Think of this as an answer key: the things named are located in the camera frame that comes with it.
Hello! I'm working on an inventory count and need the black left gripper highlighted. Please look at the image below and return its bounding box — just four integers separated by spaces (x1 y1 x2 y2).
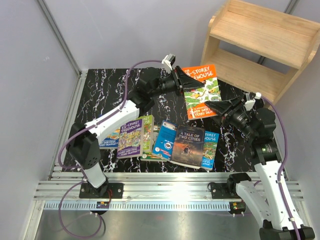
149 65 204 98

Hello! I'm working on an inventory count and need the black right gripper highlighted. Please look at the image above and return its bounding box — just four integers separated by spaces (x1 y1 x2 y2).
204 96 257 140

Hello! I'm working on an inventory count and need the orange 78-storey treehouse book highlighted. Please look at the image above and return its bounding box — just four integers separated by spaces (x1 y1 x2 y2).
182 64 222 120

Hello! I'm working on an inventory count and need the blue 26-storey treehouse book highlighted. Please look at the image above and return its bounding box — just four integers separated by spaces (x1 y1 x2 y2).
201 131 220 171

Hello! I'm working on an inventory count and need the dark tale of two cities book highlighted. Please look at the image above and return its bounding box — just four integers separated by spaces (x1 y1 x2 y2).
170 124 205 169

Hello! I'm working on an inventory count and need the blue paperback book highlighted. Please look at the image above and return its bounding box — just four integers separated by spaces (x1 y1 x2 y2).
151 120 177 161

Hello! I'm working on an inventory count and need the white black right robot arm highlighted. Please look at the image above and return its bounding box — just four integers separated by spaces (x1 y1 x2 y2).
205 94 316 240

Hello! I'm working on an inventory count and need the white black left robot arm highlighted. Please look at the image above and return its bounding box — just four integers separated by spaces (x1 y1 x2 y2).
66 66 204 199

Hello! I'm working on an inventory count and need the green paperback book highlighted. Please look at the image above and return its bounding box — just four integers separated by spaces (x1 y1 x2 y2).
139 115 164 162

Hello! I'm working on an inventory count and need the wooden bookshelf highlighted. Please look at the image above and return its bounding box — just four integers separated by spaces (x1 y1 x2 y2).
201 0 320 104

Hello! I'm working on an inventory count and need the purple 52-storey treehouse book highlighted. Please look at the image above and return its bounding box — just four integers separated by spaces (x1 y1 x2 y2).
116 118 144 159

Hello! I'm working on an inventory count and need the blue 91-storey treehouse book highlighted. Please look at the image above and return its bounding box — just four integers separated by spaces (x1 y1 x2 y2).
99 128 120 149

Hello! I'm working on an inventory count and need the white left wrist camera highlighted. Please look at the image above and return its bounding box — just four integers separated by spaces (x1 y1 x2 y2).
161 53 176 73

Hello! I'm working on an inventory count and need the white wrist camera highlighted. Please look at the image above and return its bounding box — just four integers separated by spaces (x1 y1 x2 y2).
161 53 176 73
244 92 262 111

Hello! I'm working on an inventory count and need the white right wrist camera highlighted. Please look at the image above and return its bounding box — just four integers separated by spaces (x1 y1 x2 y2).
244 92 262 111

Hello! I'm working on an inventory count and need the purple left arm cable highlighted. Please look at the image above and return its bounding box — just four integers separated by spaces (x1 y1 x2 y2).
57 59 166 237

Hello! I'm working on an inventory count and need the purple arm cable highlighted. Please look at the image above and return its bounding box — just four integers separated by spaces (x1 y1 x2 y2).
259 97 303 240
57 59 166 237

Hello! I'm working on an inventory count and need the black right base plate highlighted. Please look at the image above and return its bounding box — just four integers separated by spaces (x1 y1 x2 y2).
207 182 241 200

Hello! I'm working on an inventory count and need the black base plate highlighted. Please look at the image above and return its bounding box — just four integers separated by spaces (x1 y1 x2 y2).
79 182 125 199
207 182 241 200

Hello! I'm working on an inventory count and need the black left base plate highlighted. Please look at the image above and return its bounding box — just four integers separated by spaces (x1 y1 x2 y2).
79 182 125 199

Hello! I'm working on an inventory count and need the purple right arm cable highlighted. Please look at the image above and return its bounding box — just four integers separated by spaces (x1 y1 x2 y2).
259 97 303 240

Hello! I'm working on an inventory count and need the aluminium mounting rail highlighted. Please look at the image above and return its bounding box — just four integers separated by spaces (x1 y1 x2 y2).
33 172 305 201

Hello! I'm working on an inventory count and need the slotted cable duct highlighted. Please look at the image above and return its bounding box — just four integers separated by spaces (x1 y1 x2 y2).
44 200 246 213

